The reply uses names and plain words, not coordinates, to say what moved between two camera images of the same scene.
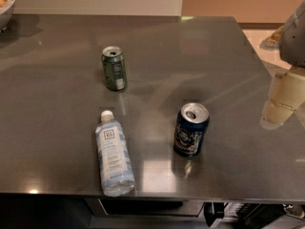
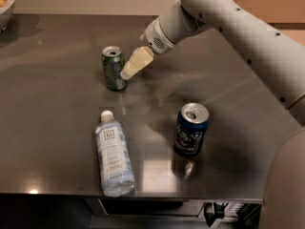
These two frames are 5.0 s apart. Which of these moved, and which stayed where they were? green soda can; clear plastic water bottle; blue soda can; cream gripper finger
Moved: cream gripper finger
Stayed: clear plastic water bottle; green soda can; blue soda can
